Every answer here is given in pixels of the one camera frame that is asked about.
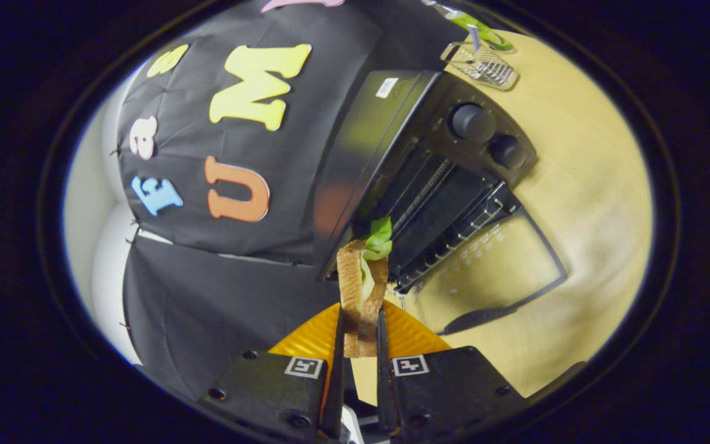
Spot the black backdrop cloth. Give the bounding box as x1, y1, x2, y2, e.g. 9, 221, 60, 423
115, 0, 473, 401

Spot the metal wire rack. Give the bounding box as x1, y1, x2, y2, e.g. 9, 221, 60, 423
440, 25, 520, 91

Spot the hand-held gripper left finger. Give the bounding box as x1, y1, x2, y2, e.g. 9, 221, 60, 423
198, 302, 346, 442

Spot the black toaster oven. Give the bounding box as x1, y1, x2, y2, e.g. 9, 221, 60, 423
313, 69, 568, 337

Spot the green label plastic bottle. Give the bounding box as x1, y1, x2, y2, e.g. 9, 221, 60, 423
423, 0, 514, 52

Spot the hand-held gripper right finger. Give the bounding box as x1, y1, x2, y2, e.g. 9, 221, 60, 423
377, 300, 528, 442

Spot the lettuce bread sandwich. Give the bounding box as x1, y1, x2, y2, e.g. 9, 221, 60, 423
337, 216, 394, 358

